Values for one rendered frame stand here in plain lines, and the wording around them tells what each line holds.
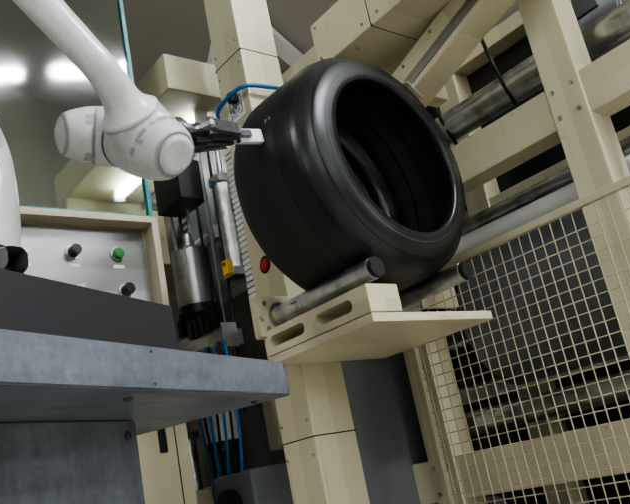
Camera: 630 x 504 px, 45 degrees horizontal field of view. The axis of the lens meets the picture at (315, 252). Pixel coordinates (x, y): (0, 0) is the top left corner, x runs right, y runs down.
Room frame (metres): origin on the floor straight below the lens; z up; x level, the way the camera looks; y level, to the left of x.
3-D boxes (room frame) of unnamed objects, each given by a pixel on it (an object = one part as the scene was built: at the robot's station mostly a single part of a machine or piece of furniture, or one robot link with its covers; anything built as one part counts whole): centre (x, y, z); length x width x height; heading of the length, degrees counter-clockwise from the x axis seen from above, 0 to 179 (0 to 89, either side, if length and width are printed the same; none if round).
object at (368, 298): (1.62, 0.00, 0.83); 0.36 x 0.09 x 0.06; 41
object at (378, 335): (1.72, -0.10, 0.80); 0.37 x 0.36 x 0.02; 131
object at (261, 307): (1.85, 0.01, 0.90); 0.40 x 0.03 x 0.10; 131
